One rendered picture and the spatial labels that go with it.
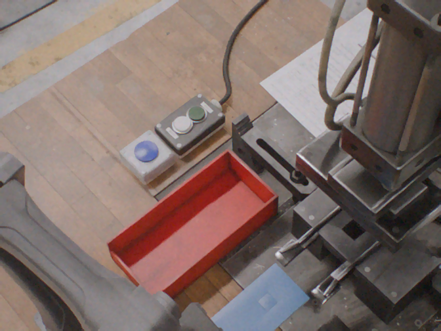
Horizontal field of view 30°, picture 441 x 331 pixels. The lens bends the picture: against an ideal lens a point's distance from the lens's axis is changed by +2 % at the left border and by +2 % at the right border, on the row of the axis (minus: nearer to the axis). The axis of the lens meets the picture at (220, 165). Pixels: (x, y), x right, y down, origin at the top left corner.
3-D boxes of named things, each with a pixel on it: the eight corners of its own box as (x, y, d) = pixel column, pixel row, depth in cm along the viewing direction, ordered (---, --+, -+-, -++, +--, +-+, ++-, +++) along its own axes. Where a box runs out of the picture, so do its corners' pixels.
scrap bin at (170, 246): (111, 258, 131) (105, 242, 125) (228, 166, 139) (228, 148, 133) (159, 312, 126) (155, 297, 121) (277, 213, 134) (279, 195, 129)
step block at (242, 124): (231, 150, 140) (231, 121, 132) (245, 140, 141) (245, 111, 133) (257, 174, 138) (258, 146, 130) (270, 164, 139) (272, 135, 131)
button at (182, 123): (170, 129, 141) (170, 122, 139) (184, 119, 142) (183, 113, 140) (182, 139, 139) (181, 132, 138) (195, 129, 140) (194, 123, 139)
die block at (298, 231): (290, 233, 132) (293, 211, 125) (335, 196, 135) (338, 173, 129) (386, 325, 124) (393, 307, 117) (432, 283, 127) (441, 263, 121)
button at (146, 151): (130, 155, 138) (128, 149, 136) (149, 141, 139) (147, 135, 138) (145, 170, 137) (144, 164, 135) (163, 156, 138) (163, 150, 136)
